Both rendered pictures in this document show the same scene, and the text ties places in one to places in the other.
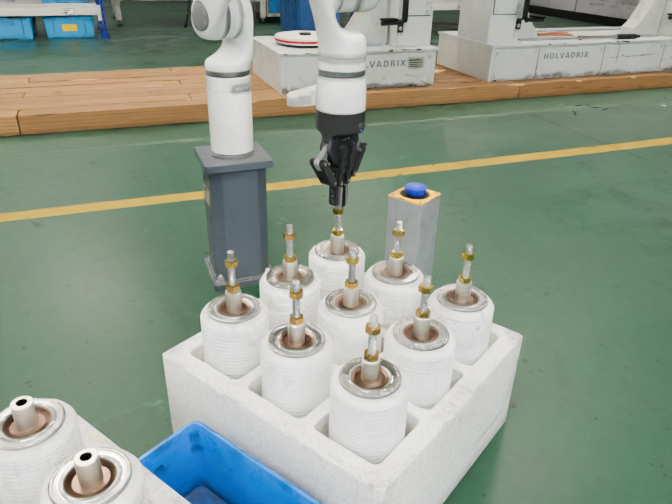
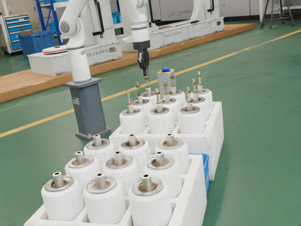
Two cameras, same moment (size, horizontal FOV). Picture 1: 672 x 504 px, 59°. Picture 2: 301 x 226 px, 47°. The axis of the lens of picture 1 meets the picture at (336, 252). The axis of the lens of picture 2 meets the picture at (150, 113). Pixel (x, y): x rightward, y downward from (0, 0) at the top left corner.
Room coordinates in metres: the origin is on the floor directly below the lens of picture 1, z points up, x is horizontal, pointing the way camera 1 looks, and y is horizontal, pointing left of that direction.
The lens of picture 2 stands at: (-0.54, 0.46, 0.67)
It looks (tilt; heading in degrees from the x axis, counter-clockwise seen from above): 19 degrees down; 342
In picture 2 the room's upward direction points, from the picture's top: 8 degrees counter-clockwise
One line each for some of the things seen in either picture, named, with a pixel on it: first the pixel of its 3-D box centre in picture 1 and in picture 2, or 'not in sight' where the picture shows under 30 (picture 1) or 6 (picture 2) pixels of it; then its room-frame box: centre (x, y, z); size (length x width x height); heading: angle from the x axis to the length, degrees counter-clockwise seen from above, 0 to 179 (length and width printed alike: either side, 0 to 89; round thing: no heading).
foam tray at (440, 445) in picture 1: (347, 389); (171, 137); (0.73, -0.02, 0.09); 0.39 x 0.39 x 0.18; 52
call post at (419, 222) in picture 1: (407, 270); (169, 102); (1.00, -0.14, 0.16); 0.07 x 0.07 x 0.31; 52
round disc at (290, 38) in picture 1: (305, 38); (57, 49); (3.10, 0.18, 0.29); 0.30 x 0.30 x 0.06
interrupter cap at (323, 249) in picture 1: (337, 250); (148, 94); (0.89, 0.00, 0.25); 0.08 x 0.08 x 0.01
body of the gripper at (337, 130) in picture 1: (340, 134); (142, 49); (0.89, 0.00, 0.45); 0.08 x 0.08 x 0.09
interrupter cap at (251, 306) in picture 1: (234, 308); (131, 111); (0.71, 0.14, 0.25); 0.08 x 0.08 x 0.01
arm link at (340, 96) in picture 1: (331, 85); (135, 33); (0.90, 0.01, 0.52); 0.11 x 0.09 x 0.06; 56
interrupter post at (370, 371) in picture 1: (370, 369); (189, 106); (0.56, -0.04, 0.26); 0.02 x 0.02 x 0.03
